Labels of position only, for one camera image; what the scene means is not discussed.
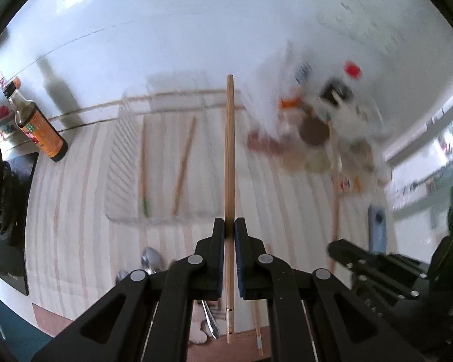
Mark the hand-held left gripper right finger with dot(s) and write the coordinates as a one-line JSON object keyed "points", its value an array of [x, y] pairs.
{"points": [[240, 267]]}

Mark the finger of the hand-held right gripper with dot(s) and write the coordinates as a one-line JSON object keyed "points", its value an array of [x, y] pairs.
{"points": [[381, 290], [366, 258]]}

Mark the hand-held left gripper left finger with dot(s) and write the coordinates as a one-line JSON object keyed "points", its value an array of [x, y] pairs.
{"points": [[221, 267]]}

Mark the clear plastic tray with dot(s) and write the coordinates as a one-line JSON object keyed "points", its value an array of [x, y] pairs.
{"points": [[162, 200]]}

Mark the blue rectangular object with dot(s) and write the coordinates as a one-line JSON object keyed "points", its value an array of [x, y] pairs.
{"points": [[377, 230]]}

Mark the metal spoon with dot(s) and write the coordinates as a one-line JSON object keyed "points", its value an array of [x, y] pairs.
{"points": [[121, 276], [153, 259]]}

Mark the small orange white packet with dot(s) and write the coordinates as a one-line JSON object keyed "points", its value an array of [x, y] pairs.
{"points": [[348, 184]]}

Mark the green-tipped wooden chopstick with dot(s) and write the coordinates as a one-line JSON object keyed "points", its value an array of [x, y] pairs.
{"points": [[143, 166]]}

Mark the red-capped bottle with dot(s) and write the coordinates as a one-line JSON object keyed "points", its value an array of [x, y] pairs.
{"points": [[339, 90]]}

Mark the black glass stove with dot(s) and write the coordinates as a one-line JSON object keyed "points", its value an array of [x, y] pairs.
{"points": [[17, 203]]}

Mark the dark soy sauce bottle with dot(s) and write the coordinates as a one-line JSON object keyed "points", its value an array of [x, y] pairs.
{"points": [[37, 128]]}

